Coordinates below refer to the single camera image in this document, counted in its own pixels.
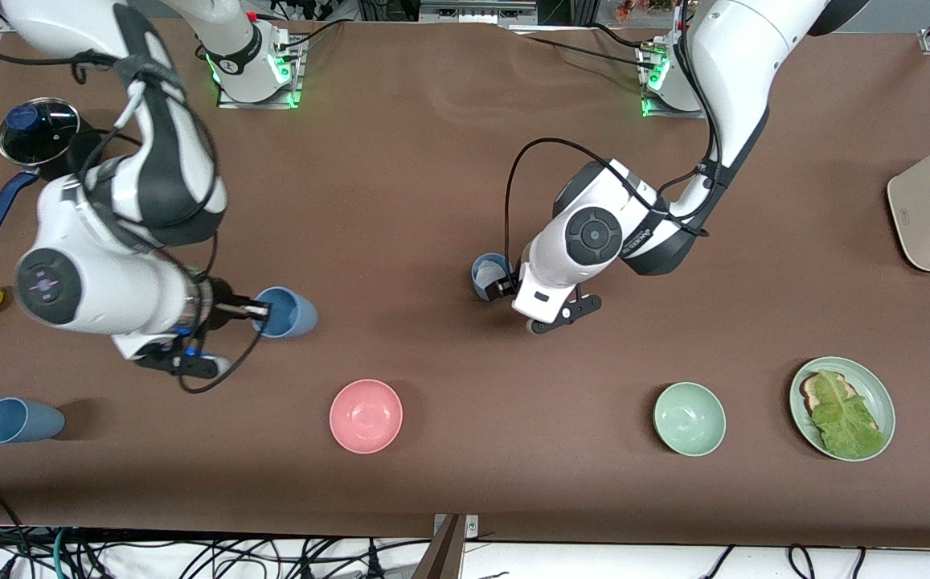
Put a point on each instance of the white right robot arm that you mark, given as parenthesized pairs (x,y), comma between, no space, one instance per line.
(103,281)

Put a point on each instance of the pale green plate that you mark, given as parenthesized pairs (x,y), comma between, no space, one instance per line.
(882,398)

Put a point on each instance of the green lettuce leaf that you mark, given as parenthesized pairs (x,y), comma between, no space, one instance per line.
(846,422)

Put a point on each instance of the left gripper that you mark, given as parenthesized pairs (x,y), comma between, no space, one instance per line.
(503,287)

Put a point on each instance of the brown table cloth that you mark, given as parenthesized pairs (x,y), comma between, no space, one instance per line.
(432,161)

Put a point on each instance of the toasted bread slice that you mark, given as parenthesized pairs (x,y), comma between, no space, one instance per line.
(812,394)

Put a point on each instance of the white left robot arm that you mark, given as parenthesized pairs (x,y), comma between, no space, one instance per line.
(738,72)

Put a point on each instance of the glass lid with blue knob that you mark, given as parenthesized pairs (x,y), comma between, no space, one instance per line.
(38,133)

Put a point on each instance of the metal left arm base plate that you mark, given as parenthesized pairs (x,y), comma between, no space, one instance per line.
(648,108)

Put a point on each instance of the brown post with metal bracket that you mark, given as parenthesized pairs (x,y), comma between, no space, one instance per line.
(442,555)

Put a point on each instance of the blue cup holding tissue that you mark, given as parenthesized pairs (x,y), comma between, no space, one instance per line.
(485,269)

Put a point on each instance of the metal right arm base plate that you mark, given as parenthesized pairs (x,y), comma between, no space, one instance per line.
(297,88)

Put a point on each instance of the pink bowl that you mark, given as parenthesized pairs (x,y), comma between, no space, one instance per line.
(366,416)

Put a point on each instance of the pale green bowl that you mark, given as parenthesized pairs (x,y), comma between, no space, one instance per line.
(690,418)

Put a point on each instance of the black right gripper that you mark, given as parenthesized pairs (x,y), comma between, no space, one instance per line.
(219,308)

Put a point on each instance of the crumpled white tissue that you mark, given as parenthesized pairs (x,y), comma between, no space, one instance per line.
(483,281)

